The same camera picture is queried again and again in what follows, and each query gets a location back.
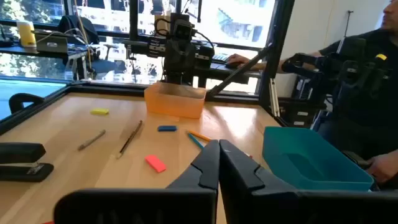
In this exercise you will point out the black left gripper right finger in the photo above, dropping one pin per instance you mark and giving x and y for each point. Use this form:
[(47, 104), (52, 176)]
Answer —
[(248, 199)]

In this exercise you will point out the black stapler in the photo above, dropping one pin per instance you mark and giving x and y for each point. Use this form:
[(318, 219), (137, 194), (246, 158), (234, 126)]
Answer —
[(21, 171)]

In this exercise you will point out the black pencil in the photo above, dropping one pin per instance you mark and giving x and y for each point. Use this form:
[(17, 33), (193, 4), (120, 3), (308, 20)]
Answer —
[(130, 138)]

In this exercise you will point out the yellow eraser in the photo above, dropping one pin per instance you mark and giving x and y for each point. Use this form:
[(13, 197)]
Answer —
[(99, 111)]

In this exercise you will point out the black chair armrest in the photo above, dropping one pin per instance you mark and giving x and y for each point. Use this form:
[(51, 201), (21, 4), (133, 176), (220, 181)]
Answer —
[(25, 99)]

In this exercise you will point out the teal plastic bin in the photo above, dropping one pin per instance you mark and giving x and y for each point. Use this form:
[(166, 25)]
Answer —
[(289, 155)]

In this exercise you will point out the red eraser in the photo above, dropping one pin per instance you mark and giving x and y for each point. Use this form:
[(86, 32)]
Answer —
[(155, 163)]

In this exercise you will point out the black equipment box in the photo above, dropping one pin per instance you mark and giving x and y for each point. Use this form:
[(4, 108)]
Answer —
[(301, 113)]

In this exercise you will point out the orange pencil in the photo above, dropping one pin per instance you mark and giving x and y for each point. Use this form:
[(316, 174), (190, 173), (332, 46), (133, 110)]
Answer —
[(199, 135)]

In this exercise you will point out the person's hand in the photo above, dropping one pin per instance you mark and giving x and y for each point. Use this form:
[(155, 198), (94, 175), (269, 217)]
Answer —
[(384, 168), (237, 59)]

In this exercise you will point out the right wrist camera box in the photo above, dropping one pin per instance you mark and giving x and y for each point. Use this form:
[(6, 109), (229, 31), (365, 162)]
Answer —
[(183, 29)]

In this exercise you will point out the grey pen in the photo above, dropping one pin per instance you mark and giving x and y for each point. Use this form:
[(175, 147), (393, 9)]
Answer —
[(91, 140)]

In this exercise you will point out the white frame bracket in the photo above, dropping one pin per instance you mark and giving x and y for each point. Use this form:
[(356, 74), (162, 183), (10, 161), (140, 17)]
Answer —
[(274, 96)]

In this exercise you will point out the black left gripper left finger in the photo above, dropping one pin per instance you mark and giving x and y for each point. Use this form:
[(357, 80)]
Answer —
[(186, 202)]

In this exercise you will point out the black aluminium rig frame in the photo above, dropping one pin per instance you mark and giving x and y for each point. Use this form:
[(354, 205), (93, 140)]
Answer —
[(273, 46)]

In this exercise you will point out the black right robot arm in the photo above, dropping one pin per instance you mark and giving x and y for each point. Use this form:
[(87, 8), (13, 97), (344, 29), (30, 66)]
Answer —
[(180, 80)]

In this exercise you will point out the blue pencil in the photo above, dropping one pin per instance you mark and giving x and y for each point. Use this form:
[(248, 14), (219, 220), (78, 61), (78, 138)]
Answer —
[(195, 140)]

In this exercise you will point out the computer keyboard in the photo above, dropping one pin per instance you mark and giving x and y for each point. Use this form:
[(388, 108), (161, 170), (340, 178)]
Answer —
[(221, 57)]

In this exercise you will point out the orange translucent plastic bin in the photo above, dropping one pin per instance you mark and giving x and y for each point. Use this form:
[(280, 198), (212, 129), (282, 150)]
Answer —
[(174, 104)]

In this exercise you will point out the blue eraser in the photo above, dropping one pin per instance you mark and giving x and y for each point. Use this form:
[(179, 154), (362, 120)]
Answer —
[(167, 128)]

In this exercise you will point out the black office chair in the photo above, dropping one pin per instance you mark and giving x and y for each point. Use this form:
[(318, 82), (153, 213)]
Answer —
[(77, 28)]

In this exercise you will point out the person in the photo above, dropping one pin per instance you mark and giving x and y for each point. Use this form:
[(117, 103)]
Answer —
[(367, 118)]

